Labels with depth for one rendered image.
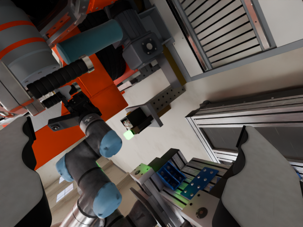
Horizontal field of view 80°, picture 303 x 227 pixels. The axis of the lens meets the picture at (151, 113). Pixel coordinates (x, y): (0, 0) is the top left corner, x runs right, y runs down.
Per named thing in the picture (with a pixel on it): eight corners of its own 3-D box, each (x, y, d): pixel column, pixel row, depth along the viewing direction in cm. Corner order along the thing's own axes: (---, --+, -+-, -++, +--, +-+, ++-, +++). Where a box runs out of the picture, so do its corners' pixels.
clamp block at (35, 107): (29, 88, 66) (14, 95, 64) (45, 108, 68) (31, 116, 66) (31, 90, 71) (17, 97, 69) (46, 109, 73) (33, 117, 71)
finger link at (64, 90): (64, 79, 71) (79, 96, 70) (51, 88, 69) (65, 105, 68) (61, 75, 68) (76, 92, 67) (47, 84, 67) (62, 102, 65)
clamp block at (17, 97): (1, 59, 36) (-29, 72, 34) (32, 98, 38) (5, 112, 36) (8, 66, 40) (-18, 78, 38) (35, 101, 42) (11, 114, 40)
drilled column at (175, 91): (180, 80, 146) (140, 109, 130) (185, 90, 148) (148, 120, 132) (173, 82, 155) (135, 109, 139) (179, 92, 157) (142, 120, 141)
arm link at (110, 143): (97, 154, 51) (120, 134, 53) (78, 131, 56) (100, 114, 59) (107, 164, 57) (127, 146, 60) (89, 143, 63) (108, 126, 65)
